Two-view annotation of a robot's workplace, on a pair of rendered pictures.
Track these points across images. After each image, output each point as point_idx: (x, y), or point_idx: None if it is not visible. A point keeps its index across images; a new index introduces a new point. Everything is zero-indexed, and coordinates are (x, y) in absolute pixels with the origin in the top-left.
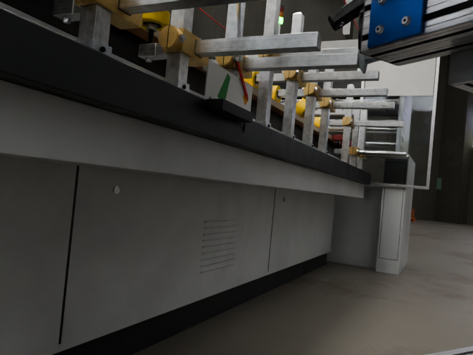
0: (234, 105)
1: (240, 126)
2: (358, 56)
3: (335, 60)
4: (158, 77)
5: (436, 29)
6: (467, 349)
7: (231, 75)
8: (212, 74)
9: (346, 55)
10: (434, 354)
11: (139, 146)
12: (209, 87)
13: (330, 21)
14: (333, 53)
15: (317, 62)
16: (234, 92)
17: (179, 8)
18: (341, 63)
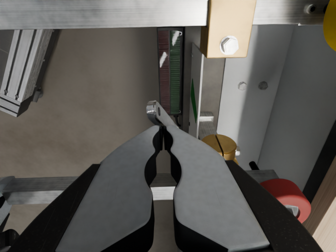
0: (158, 62)
1: (180, 119)
2: (2, 183)
3: (41, 182)
4: (330, 119)
5: None
6: (30, 58)
7: (196, 130)
8: (197, 66)
9: (21, 187)
10: (38, 37)
11: None
12: (194, 55)
13: (12, 236)
14: (40, 190)
15: (70, 180)
16: (192, 130)
17: None
18: (34, 178)
